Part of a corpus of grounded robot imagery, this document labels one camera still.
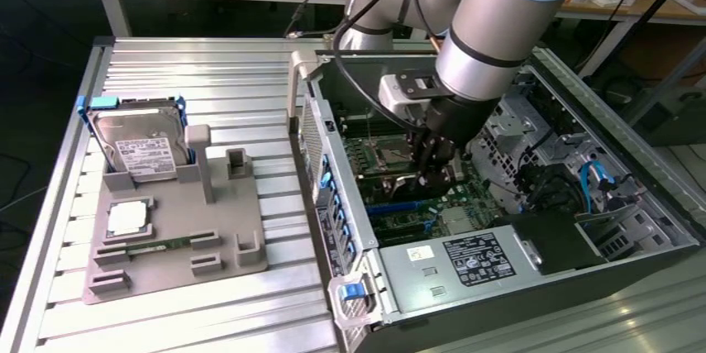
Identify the dark gray equipment box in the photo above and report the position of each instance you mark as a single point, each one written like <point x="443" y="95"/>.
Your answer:
<point x="679" y="121"/>

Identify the green motherboard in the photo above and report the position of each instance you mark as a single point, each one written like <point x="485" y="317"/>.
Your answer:
<point x="469" y="200"/>

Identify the black slanted pole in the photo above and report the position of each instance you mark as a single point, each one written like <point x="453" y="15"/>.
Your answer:
<point x="651" y="6"/>

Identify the CPU socket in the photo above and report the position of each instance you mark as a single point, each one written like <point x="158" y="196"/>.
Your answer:
<point x="392" y="154"/>

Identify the open black PC case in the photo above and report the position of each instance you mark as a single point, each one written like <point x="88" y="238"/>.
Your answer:
<point x="552" y="307"/>

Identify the black graphics card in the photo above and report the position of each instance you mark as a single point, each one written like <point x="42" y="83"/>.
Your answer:
<point x="405" y="187"/>

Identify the gray wrist camera box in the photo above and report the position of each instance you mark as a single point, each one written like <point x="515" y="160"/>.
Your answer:
<point x="400" y="96"/>

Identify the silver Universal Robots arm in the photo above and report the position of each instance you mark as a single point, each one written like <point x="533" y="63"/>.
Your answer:
<point x="497" y="18"/>

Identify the hard disk in blue caddy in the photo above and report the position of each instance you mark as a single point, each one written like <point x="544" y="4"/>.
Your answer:
<point x="144" y="150"/>

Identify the gray power supply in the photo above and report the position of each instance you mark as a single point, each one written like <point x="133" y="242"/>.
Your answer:
<point x="441" y="278"/>

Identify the thin locking lever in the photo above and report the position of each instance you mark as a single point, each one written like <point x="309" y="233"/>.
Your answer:
<point x="369" y="123"/>

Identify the silver CPU chip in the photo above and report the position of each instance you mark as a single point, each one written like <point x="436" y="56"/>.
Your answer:
<point x="130" y="218"/>

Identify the perforated metal disk bay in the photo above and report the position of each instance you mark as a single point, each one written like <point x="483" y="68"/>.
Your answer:
<point x="513" y="130"/>

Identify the gray parts rack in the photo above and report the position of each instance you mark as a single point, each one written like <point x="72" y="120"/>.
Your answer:
<point x="172" y="258"/>

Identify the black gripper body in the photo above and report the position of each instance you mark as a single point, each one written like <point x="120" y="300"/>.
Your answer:
<point x="459" y="121"/>

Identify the green RAM stick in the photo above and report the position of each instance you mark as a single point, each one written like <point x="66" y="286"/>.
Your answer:
<point x="157" y="244"/>

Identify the silver chipset heatsink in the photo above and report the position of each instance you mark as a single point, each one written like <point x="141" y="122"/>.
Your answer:
<point x="460" y="221"/>

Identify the black expansion slot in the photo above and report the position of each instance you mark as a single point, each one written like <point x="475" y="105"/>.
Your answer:
<point x="403" y="236"/>

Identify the blue expansion slot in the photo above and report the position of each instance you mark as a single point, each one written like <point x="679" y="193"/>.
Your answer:
<point x="400" y="207"/>

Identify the blue case release latch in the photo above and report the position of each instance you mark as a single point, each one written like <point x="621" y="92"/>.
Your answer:
<point x="352" y="291"/>

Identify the black plastic air shroud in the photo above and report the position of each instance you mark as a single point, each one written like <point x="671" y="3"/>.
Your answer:
<point x="552" y="241"/>

